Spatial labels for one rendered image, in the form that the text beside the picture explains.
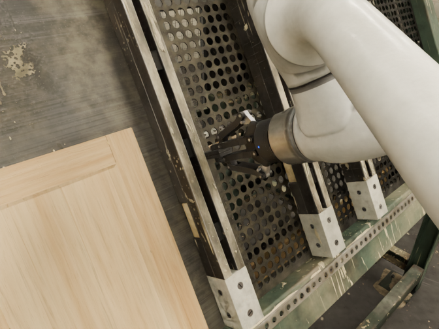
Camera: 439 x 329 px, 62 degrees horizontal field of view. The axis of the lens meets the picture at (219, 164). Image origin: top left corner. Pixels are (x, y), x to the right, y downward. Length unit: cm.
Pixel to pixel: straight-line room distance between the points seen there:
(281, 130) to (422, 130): 33
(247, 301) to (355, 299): 142
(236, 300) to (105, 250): 29
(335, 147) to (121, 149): 42
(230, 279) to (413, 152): 61
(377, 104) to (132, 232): 57
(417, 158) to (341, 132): 25
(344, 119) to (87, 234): 48
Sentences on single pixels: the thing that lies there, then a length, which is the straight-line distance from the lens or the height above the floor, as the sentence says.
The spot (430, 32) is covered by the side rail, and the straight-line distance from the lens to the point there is 181.
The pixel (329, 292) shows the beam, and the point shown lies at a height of 83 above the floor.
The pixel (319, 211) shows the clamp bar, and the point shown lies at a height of 103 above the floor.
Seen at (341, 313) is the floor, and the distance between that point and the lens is 213.
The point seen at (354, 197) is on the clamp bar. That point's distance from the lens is 121.
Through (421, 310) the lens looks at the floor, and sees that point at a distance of 230.
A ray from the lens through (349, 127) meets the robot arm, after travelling 46.
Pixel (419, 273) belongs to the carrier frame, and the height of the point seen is 18.
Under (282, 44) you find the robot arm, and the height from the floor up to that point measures 153.
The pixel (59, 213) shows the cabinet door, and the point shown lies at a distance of 70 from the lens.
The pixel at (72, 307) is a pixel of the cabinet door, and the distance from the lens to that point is 73.
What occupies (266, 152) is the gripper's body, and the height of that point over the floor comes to 134.
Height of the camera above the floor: 162
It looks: 31 degrees down
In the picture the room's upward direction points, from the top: straight up
